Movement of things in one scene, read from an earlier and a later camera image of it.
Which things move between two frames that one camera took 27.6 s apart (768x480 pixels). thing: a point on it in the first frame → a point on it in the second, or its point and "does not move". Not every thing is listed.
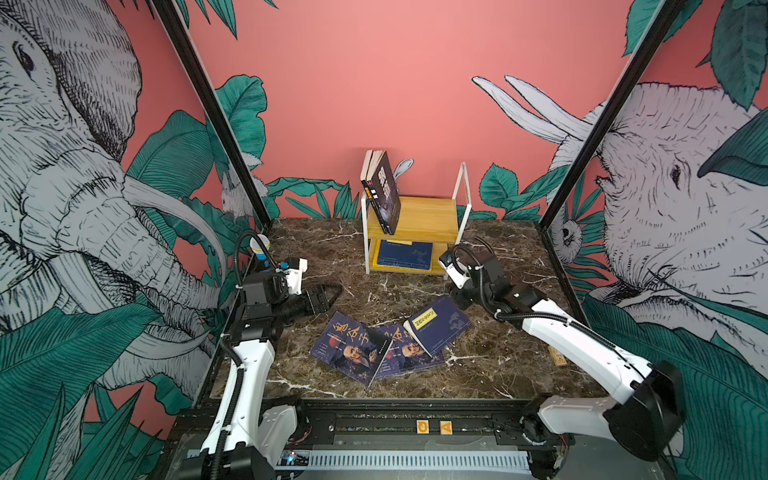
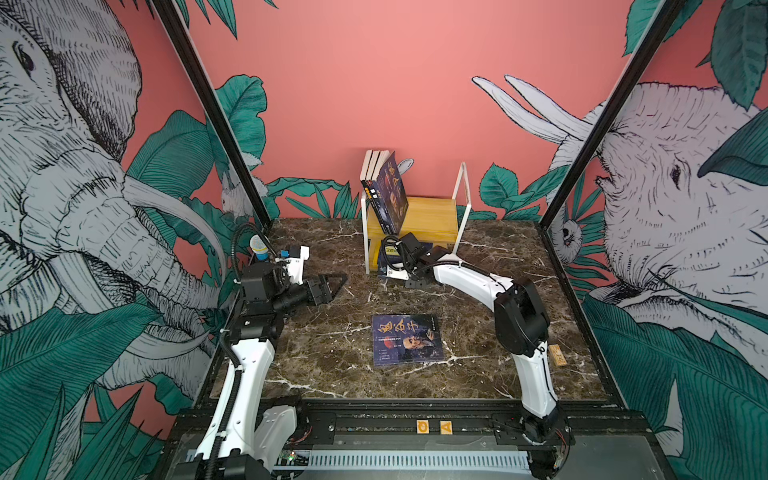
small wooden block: (558, 358) does not move
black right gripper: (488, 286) → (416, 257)
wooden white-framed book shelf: (427, 234) does not move
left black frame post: (170, 14) does not move
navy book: (437, 325) → (390, 253)
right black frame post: (665, 14) does not move
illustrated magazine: (351, 348) → (392, 193)
